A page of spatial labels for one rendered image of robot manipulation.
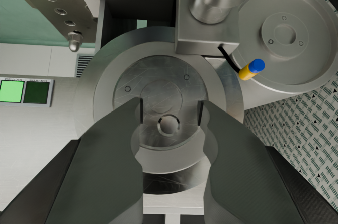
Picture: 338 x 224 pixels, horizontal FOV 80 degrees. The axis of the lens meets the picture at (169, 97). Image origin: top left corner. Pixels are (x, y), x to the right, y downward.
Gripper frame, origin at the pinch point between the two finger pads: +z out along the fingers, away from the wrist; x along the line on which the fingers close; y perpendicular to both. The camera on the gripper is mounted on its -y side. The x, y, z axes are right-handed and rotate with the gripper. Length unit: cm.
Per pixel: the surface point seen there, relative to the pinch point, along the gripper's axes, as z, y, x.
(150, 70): 4.4, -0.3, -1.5
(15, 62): 267, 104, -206
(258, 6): 12.0, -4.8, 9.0
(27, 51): 278, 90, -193
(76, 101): 4.4, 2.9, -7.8
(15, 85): 34, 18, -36
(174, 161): 1.2, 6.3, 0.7
